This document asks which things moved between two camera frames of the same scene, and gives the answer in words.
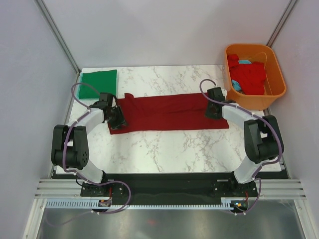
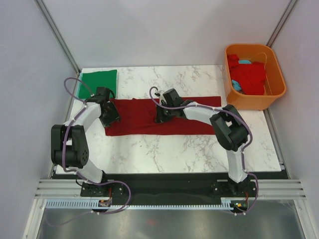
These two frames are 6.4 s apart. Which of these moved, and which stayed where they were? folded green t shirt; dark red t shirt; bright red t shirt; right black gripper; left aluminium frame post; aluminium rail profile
Moved: right black gripper; dark red t shirt
Stayed: folded green t shirt; bright red t shirt; left aluminium frame post; aluminium rail profile
